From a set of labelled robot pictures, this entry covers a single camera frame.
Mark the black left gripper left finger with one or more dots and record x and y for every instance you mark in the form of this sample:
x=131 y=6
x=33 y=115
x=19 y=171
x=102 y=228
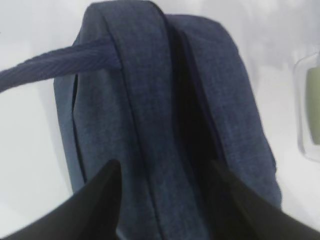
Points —
x=92 y=213

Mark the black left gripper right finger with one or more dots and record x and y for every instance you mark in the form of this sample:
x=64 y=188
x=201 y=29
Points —
x=247 y=216

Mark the dark blue insulated lunch bag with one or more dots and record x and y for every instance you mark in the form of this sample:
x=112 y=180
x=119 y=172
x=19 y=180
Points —
x=164 y=95

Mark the glass container with green lid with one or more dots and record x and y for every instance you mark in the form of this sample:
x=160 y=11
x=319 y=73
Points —
x=306 y=82

